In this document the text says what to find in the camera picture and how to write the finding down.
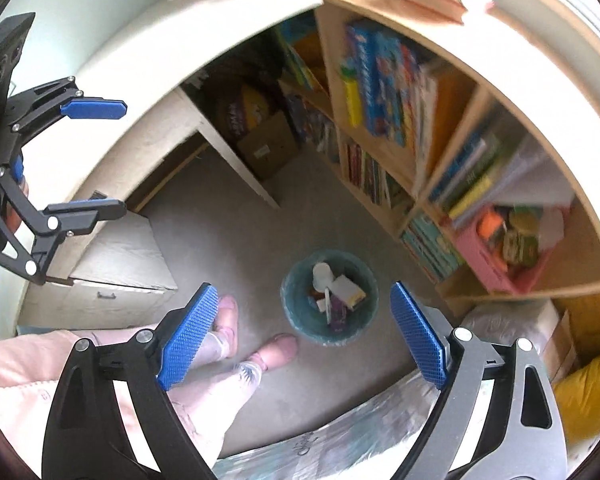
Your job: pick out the row of thin upright books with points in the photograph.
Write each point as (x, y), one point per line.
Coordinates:
(370, 175)

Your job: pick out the white and tan card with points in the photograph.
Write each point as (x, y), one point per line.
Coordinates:
(349, 289)

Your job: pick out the person's leg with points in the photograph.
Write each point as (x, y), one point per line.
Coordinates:
(226, 320)
(215, 400)

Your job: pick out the yellow box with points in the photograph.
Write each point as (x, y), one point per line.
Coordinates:
(352, 102)

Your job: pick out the dark green waste bin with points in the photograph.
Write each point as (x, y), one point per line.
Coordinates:
(300, 320)

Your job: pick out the orange item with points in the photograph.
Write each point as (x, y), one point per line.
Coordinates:
(491, 222)

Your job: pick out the dark and yellow bag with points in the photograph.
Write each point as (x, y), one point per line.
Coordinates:
(242, 110)

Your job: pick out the white desk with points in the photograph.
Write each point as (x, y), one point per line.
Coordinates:
(180, 25)

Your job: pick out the grey swirl-patterned blanket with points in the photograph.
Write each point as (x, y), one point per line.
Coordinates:
(505, 322)

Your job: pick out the white cup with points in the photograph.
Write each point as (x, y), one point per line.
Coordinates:
(322, 275)

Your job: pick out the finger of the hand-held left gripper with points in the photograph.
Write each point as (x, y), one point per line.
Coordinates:
(80, 208)
(95, 109)

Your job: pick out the pink plastic basket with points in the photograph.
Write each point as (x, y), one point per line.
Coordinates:
(480, 260)

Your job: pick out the yellow cushion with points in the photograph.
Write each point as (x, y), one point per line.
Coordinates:
(585, 395)

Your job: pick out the brown cardboard box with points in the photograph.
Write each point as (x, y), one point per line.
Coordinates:
(267, 147)

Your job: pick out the white drawer unit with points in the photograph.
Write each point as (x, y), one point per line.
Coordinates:
(125, 260)

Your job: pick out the row of tall upright books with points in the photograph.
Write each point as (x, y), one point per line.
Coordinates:
(480, 175)

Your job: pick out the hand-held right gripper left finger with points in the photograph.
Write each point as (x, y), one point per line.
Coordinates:
(187, 340)

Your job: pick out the small red item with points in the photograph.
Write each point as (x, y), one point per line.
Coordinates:
(313, 290)

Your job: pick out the person's left leg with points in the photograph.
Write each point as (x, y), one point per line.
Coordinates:
(226, 320)

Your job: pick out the person's right leg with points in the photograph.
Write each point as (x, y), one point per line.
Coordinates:
(215, 400)

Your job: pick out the stack of flat blue books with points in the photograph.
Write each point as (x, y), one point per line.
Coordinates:
(430, 245)

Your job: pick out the teal printed cloth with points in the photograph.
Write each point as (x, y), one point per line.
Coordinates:
(330, 440)

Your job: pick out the row of colourful game boxes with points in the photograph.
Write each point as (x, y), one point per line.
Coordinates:
(385, 85)

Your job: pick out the wooden bookshelf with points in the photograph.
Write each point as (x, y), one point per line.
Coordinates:
(332, 60)

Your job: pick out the row of small books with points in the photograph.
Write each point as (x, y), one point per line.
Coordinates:
(312, 125)

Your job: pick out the person's pink clothing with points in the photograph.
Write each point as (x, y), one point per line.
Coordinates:
(15, 365)

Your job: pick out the green and white pack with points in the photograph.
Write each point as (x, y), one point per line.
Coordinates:
(520, 249)

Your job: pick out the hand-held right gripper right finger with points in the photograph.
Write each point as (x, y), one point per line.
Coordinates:
(420, 335)

